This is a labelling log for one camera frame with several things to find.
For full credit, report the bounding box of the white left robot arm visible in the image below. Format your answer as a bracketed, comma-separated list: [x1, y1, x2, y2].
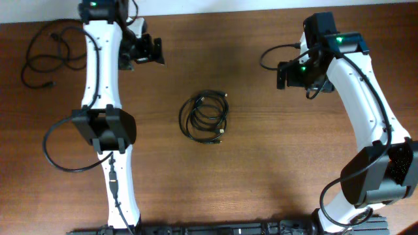
[72, 1, 165, 234]

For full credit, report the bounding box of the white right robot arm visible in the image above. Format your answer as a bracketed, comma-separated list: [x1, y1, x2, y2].
[277, 12, 417, 234]

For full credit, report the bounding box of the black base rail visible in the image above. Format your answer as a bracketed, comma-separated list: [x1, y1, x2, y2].
[67, 215, 391, 235]

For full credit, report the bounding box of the black coiled cable bundle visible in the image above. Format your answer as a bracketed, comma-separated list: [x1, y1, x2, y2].
[178, 89, 230, 145]

